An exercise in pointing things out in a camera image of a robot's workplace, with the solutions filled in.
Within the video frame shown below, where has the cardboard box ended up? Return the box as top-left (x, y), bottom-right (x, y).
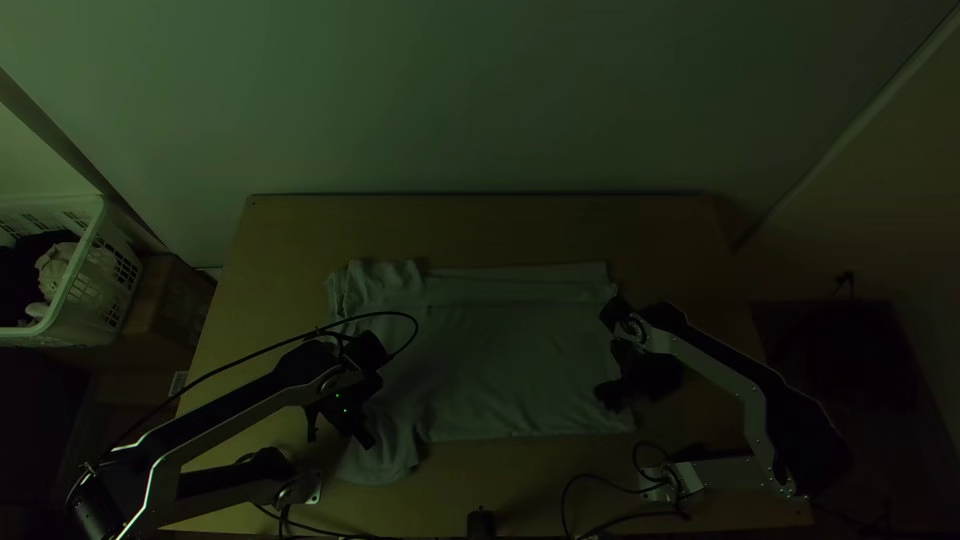
top-left (119, 253), bottom-right (219, 354)

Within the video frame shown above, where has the heap of clothes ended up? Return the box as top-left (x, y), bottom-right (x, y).
top-left (0, 229), bottom-right (82, 328)

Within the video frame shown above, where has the white t-shirt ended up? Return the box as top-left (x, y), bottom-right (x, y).
top-left (325, 258), bottom-right (637, 486)

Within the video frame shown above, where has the white laundry basket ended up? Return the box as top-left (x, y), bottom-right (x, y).
top-left (0, 194), bottom-right (144, 348)

